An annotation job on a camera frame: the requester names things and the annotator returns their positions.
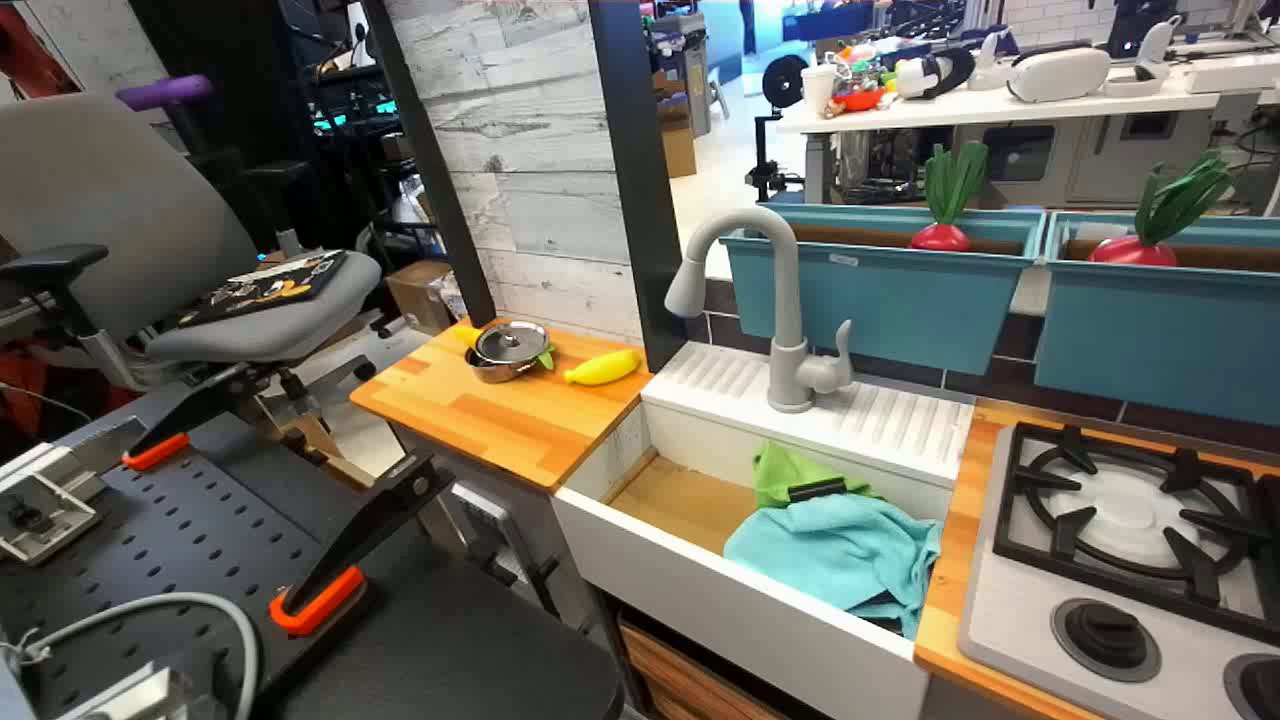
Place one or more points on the silver pot lid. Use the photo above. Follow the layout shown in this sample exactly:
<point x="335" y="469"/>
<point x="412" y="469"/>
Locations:
<point x="511" y="344"/>

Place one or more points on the wooden counter top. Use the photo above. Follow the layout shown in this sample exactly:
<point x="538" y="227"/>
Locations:
<point x="535" y="430"/>

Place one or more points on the yellow toy banana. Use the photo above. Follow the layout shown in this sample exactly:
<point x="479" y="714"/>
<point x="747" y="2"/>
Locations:
<point x="604" y="370"/>

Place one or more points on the small silver pot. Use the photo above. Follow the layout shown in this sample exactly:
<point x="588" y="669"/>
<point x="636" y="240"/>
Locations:
<point x="511" y="372"/>

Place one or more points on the grey kitchen faucet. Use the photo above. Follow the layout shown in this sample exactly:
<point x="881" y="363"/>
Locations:
<point x="792" y="372"/>

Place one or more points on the green cloth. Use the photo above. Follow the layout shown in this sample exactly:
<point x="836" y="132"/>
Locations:
<point x="784" y="479"/>

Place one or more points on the yellow toy corn cob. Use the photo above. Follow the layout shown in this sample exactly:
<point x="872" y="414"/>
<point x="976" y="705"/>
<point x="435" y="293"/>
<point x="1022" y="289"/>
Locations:
<point x="471" y="335"/>

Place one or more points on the cardboard box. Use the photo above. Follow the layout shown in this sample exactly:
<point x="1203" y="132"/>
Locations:
<point x="425" y="293"/>

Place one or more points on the left teal planter box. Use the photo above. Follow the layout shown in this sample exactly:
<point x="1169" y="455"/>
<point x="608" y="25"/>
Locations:
<point x="911" y="306"/>

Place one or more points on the teal planter box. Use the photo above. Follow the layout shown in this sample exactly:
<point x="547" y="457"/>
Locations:
<point x="1192" y="338"/>
<point x="911" y="306"/>

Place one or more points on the white background table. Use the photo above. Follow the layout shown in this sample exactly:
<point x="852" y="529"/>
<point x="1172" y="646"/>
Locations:
<point x="967" y="111"/>

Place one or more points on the teal cloth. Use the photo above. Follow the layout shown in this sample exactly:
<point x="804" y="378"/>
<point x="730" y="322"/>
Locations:
<point x="852" y="554"/>

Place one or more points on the left toy radish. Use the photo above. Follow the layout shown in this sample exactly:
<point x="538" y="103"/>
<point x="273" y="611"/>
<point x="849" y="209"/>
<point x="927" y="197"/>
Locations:
<point x="952" y="176"/>

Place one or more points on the toy radish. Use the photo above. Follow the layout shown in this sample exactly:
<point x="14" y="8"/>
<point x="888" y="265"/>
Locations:
<point x="1169" y="201"/>
<point x="952" y="176"/>

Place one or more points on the orange black clamp front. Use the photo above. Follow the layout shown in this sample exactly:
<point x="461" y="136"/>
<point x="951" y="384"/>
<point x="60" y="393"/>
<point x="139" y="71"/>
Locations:
<point x="336" y="577"/>

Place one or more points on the orange black clamp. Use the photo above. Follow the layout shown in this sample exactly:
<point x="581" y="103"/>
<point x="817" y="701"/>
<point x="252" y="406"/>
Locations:
<point x="203" y="402"/>
<point x="336" y="577"/>

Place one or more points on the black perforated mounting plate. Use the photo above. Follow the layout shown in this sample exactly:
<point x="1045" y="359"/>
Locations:
<point x="164" y="573"/>

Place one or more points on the orange black clamp rear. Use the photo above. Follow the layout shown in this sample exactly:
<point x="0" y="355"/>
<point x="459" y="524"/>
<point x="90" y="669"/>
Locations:
<point x="203" y="402"/>

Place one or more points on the toy gas stove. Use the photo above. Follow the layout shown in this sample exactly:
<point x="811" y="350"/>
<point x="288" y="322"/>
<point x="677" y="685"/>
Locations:
<point x="1134" y="582"/>

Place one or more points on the right teal planter box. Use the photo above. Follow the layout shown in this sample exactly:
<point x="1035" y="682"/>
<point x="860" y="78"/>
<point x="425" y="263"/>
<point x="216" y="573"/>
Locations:
<point x="1192" y="338"/>

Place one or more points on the right toy radish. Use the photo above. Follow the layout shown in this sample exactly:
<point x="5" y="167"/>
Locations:
<point x="1169" y="201"/>

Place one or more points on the grey office chair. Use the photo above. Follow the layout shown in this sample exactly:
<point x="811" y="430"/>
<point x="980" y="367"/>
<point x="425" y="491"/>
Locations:
<point x="113" y="238"/>

